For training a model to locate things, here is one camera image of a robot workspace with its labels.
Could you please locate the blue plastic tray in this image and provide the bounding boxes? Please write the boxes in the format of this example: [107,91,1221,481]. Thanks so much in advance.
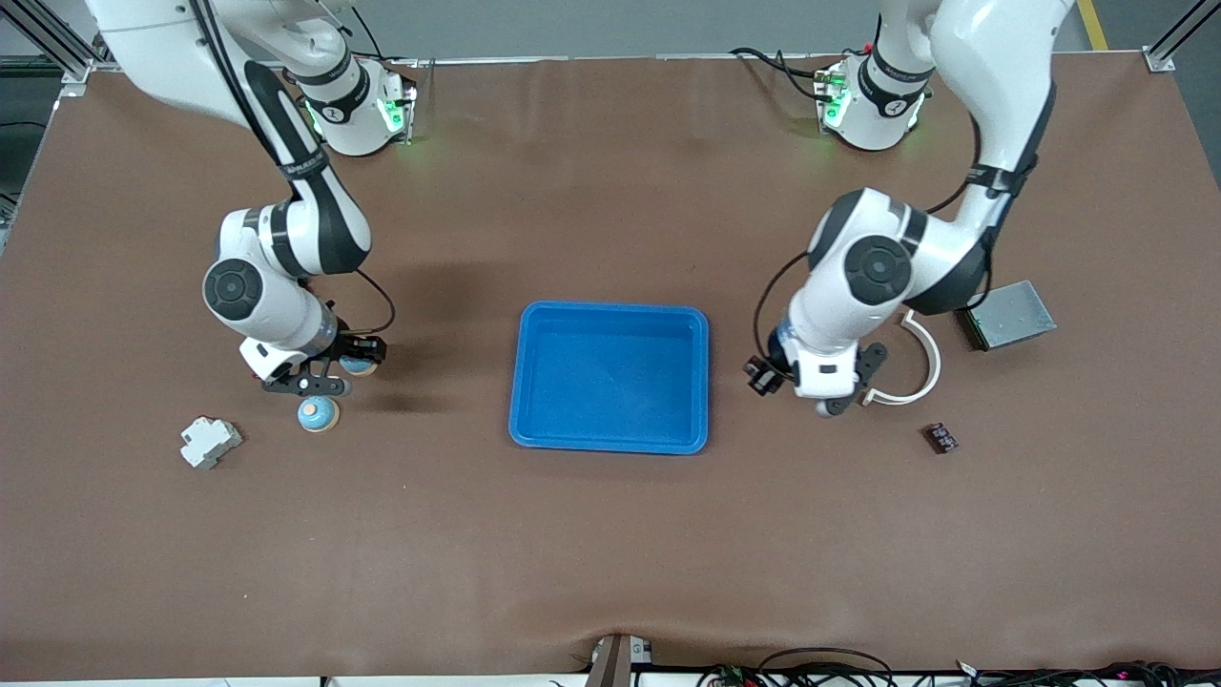
[507,302,711,455]

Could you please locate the aluminium frame post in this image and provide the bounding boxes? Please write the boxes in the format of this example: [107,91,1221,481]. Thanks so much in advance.
[0,0,101,89]
[1143,0,1221,73]

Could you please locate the metal bracket at table edge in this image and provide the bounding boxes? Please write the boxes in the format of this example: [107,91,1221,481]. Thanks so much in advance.
[586,634,655,687]

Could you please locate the black cable bundle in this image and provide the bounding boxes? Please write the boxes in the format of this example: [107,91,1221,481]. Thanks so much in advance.
[696,647,1221,687]

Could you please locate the grey metal box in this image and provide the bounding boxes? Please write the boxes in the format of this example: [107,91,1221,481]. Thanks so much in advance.
[959,280,1058,352]

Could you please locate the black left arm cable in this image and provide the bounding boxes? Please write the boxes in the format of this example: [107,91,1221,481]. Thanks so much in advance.
[753,250,814,360]

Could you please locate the white curved plastic piece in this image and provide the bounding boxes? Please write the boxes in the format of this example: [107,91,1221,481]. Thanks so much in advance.
[861,309,943,407]

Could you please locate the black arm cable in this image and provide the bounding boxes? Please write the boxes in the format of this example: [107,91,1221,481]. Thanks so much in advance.
[753,250,814,360]
[353,269,397,338]

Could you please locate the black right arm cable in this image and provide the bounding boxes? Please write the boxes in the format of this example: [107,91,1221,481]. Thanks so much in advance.
[353,269,397,338]

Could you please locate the white circuit breaker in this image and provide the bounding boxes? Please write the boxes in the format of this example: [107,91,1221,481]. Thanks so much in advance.
[179,416,243,470]

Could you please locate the brown table mat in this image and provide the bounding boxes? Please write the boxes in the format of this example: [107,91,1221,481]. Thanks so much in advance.
[0,52,1221,681]

